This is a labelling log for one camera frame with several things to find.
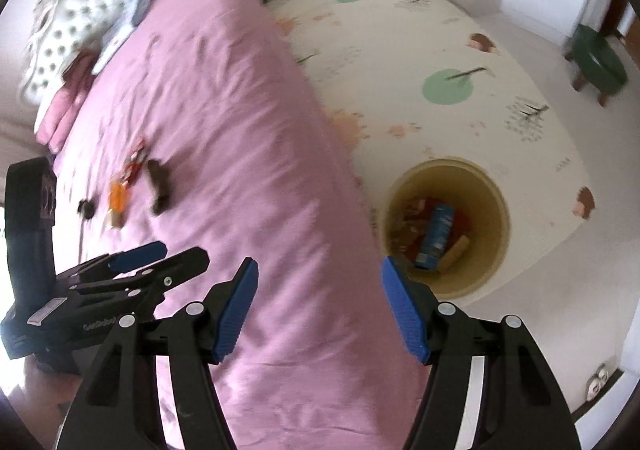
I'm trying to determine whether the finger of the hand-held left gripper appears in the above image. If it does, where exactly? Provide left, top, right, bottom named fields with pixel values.
left=75, top=247, right=211, bottom=315
left=55, top=241, right=168, bottom=288

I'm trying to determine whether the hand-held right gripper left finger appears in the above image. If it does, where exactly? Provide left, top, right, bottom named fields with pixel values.
left=55, top=257, right=260, bottom=450

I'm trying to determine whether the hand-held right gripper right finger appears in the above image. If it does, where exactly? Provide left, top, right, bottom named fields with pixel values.
left=381, top=256, right=583, bottom=450

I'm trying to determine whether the tan cardboard box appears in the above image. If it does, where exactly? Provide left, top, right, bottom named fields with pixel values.
left=437, top=236, right=472, bottom=271

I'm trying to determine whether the blue carton box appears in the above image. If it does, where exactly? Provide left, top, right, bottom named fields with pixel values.
left=416, top=204, right=456, bottom=269

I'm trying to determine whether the red mesh bag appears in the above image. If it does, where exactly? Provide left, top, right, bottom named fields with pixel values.
left=400, top=210, right=473, bottom=261

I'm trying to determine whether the yellow waste bin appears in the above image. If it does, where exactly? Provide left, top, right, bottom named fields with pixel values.
left=378, top=157, right=512, bottom=303

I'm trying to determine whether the person's left forearm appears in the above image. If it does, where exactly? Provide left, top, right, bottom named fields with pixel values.
left=22, top=355, right=83, bottom=411

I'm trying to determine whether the orange packet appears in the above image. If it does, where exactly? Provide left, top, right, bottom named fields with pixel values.
left=107, top=180, right=130, bottom=229

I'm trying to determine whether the brown printed sock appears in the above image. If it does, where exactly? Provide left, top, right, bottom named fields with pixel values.
left=146, top=159, right=171, bottom=217

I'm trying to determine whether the red snack wrapper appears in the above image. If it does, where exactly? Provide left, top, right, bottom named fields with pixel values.
left=125, top=140, right=148, bottom=183

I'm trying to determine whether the folded pink quilt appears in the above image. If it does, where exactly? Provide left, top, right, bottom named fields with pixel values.
left=35, top=50, right=101, bottom=153

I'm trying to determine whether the bed with pink sheet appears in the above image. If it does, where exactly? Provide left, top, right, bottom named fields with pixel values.
left=35, top=0, right=431, bottom=450

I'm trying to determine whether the folded light blue blanket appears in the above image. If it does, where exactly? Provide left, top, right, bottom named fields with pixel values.
left=92, top=0, right=153, bottom=73

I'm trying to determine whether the tufted pale green headboard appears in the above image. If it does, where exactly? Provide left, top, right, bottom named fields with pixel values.
left=20, top=0, right=201, bottom=105

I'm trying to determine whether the cream tree print play mat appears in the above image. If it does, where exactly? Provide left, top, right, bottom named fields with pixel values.
left=265, top=0, right=598, bottom=315

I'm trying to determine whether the green stool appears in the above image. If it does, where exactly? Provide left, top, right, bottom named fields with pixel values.
left=565, top=24, right=628, bottom=105

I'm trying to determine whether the wall socket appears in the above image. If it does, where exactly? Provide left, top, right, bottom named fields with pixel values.
left=585, top=362, right=612, bottom=401

